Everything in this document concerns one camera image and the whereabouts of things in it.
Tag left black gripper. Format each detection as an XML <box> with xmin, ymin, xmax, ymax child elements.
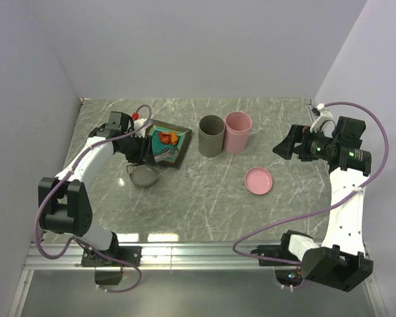
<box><xmin>117</xmin><ymin>133</ymin><xmax>156</xmax><ymax>166</ymax></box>

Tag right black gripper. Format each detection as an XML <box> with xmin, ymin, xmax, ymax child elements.
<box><xmin>273</xmin><ymin>123</ymin><xmax>337</xmax><ymax>161</ymax></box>

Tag metal serving tongs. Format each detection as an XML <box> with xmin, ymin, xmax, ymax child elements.
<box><xmin>126</xmin><ymin>147</ymin><xmax>179</xmax><ymax>174</ymax></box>

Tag grey round lid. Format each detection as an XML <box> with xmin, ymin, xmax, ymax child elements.
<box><xmin>127</xmin><ymin>165</ymin><xmax>158</xmax><ymax>188</ymax></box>

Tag orange fried food piece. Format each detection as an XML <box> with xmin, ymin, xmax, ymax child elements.
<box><xmin>158</xmin><ymin>131</ymin><xmax>179</xmax><ymax>146</ymax></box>

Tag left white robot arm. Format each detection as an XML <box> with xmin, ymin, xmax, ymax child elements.
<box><xmin>34</xmin><ymin>112</ymin><xmax>155</xmax><ymax>265</ymax></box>

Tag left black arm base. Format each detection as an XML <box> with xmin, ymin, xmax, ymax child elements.
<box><xmin>81</xmin><ymin>246</ymin><xmax>142</xmax><ymax>287</ymax></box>

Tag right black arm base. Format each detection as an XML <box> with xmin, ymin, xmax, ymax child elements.
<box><xmin>251</xmin><ymin>245</ymin><xmax>304</xmax><ymax>288</ymax></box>

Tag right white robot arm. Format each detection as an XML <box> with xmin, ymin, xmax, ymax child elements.
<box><xmin>273</xmin><ymin>117</ymin><xmax>374</xmax><ymax>292</ymax></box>

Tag square teal ceramic plate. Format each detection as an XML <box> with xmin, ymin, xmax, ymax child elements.
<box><xmin>147</xmin><ymin>119</ymin><xmax>192</xmax><ymax>169</ymax></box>

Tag pink round lid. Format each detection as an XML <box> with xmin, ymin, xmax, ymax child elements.
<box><xmin>244</xmin><ymin>166</ymin><xmax>273</xmax><ymax>195</ymax></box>

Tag pink cylindrical container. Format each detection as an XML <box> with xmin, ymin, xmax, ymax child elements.
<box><xmin>223</xmin><ymin>111</ymin><xmax>252</xmax><ymax>154</ymax></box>

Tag grey cylindrical container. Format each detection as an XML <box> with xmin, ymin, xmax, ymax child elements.
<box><xmin>198</xmin><ymin>115</ymin><xmax>225</xmax><ymax>158</ymax></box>

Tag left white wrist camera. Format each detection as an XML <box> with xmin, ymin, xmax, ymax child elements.
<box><xmin>132</xmin><ymin>112</ymin><xmax>152</xmax><ymax>138</ymax></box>

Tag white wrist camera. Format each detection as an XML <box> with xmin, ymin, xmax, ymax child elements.
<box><xmin>310</xmin><ymin>103</ymin><xmax>333</xmax><ymax>133</ymax></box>
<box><xmin>132</xmin><ymin>112</ymin><xmax>152</xmax><ymax>138</ymax></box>

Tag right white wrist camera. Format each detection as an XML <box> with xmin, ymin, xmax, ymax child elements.
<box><xmin>310</xmin><ymin>103</ymin><xmax>333</xmax><ymax>133</ymax></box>

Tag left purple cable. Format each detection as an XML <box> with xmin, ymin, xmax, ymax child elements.
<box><xmin>34</xmin><ymin>104</ymin><xmax>152</xmax><ymax>294</ymax></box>

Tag purple cable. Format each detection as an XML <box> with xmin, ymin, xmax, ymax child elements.
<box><xmin>232</xmin><ymin>100</ymin><xmax>389</xmax><ymax>290</ymax></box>
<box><xmin>34</xmin><ymin>104</ymin><xmax>152</xmax><ymax>294</ymax></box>

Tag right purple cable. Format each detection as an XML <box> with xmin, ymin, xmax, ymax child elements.
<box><xmin>232</xmin><ymin>100</ymin><xmax>389</xmax><ymax>290</ymax></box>

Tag aluminium mounting rail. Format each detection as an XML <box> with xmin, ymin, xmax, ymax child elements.
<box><xmin>9</xmin><ymin>242</ymin><xmax>387</xmax><ymax>316</ymax></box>

